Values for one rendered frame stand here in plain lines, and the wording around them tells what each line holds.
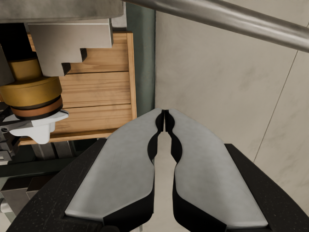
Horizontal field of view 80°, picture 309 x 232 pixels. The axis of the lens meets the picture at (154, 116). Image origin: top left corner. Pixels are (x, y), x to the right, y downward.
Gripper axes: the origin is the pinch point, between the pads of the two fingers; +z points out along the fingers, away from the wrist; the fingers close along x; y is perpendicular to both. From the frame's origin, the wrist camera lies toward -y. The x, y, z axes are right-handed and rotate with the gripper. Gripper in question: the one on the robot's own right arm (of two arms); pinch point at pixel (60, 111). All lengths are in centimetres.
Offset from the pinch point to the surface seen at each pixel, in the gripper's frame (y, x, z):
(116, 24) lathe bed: -12.4, -21.5, 10.9
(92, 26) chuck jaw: -13.9, 2.5, 8.0
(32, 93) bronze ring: -5.2, 3.8, -1.6
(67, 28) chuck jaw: -13.6, 2.3, 4.7
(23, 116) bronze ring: -1.4, 3.5, -4.1
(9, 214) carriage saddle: 47, -16, -31
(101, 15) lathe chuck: -15.4, 8.8, 9.8
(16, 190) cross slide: 30.9, -11.0, -21.7
